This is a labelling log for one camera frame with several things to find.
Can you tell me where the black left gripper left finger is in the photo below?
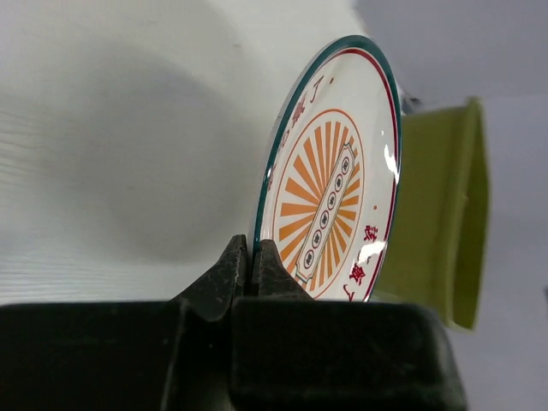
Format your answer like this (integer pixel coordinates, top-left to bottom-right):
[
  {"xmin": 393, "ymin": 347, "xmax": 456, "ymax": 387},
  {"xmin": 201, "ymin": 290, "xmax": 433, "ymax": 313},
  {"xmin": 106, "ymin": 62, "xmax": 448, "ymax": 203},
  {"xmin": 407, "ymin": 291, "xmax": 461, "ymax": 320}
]
[{"xmin": 1, "ymin": 235, "xmax": 247, "ymax": 410}]

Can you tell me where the white orange sunburst plate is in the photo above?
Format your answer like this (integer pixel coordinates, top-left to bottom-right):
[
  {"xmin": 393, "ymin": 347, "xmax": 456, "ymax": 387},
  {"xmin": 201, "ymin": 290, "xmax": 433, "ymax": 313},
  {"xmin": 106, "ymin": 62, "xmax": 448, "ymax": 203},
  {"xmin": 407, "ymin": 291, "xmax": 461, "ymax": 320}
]
[{"xmin": 248, "ymin": 35, "xmax": 402, "ymax": 302}]

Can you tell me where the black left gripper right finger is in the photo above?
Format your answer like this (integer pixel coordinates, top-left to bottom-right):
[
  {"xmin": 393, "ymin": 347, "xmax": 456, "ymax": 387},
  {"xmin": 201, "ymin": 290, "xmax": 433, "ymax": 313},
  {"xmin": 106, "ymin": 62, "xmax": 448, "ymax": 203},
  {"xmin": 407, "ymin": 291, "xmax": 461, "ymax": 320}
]
[{"xmin": 229, "ymin": 240, "xmax": 467, "ymax": 410}]

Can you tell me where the olive green plastic bin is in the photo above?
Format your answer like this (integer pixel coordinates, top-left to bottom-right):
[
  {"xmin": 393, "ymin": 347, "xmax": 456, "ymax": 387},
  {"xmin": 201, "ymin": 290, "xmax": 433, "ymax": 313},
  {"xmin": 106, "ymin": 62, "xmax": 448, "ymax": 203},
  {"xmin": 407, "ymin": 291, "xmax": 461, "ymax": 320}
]
[{"xmin": 373, "ymin": 98, "xmax": 490, "ymax": 330}]

